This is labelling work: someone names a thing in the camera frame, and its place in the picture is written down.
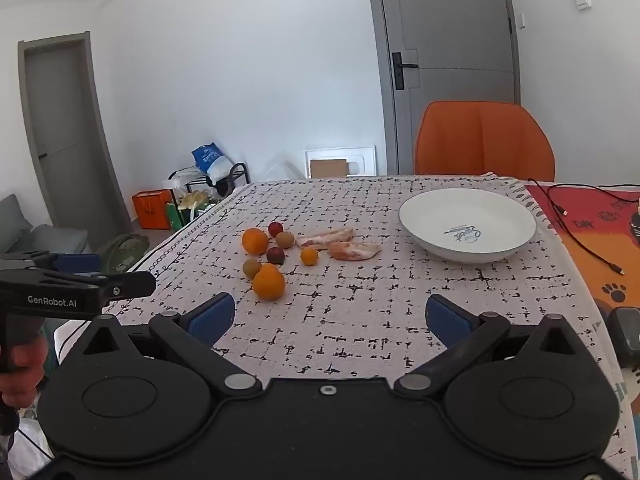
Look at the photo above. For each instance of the red plum back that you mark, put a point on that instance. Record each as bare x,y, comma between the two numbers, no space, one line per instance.
275,228

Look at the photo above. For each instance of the pomelo segment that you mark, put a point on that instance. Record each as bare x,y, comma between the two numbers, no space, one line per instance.
322,241
353,251

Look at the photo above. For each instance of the pomelo segment front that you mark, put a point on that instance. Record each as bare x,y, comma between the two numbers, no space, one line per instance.
353,251

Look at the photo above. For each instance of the brown kiwi front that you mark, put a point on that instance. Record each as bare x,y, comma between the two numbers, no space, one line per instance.
251,267

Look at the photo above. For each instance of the grey sofa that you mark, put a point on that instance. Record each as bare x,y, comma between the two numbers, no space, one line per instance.
18,235

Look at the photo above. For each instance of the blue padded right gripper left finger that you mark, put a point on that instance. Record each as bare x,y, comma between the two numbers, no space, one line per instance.
190,337

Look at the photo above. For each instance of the orange paper bag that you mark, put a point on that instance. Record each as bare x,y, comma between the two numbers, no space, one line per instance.
150,208

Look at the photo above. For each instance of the small tangerine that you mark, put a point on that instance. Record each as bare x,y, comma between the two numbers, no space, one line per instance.
309,256

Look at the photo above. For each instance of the black device on mat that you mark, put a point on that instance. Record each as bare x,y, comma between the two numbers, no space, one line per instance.
624,329

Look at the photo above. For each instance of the large orange back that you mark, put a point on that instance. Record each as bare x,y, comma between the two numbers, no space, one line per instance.
255,241

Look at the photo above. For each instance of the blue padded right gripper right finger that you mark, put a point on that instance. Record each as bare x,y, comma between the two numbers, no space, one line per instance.
468,338

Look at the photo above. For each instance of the pomelo segment back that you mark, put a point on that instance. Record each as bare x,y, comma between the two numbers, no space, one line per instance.
322,241

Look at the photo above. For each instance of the brown kiwi back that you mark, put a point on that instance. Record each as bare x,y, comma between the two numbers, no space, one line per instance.
285,240

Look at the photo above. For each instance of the white ceramic plate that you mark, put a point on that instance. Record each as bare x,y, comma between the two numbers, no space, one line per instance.
466,225

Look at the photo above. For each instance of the grey door with handle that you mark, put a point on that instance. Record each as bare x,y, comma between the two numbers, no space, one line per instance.
433,50

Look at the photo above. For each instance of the dark red plum front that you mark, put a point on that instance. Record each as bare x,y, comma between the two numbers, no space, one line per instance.
275,255

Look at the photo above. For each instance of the white black patterned tablecloth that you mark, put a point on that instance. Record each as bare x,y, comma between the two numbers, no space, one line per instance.
547,402

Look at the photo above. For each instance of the white framed board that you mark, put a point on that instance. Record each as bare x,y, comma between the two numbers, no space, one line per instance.
341,162

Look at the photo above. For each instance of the green backpack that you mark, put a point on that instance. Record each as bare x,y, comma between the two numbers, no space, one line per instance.
122,253

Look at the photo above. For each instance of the black metal rack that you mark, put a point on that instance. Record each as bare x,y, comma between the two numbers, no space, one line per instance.
191,179

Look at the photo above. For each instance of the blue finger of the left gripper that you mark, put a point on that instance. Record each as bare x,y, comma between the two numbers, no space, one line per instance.
77,263

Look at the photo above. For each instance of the person's left hand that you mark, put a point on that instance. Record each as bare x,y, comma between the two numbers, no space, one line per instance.
19,385

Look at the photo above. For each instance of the orange chair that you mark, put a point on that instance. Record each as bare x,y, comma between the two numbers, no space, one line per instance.
470,138

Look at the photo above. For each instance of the large orange front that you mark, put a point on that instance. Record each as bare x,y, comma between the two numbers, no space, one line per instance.
268,283

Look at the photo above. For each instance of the grey left door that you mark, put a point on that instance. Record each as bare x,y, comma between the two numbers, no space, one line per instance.
66,138

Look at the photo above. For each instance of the blue white plastic bag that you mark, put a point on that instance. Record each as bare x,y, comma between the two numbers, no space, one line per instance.
211,161

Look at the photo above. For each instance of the orange red cartoon mat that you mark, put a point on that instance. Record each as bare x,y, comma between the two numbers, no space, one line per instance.
599,226

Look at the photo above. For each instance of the brown kiwi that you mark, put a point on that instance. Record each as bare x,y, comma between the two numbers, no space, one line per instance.
251,267
285,240

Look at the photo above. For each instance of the large orange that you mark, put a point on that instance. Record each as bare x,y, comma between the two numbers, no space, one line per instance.
255,241
268,283

